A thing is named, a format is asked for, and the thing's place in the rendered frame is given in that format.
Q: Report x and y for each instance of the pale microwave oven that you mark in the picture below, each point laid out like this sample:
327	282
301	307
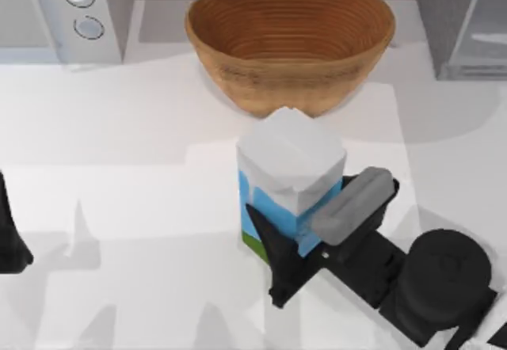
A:
115	17

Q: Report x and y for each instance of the brown woven basket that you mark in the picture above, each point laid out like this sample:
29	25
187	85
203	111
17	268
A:
291	29

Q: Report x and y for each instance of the small round microwave knob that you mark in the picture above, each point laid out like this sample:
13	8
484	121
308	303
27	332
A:
89	27

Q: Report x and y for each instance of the white blue green carton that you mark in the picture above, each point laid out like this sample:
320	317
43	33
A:
285	156

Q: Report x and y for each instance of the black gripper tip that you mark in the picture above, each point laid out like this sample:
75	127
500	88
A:
10	239

